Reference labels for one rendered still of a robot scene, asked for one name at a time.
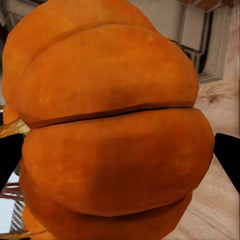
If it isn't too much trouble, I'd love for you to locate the pumpkin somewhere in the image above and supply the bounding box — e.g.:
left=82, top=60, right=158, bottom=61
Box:
left=0, top=0, right=215, bottom=240
left=14, top=205, right=60, bottom=240

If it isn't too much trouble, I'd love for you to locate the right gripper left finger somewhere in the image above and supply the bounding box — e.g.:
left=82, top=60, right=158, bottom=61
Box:
left=0, top=133, right=24, bottom=192

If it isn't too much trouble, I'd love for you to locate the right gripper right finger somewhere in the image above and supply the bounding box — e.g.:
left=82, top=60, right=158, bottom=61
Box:
left=213, top=132, right=240, bottom=194

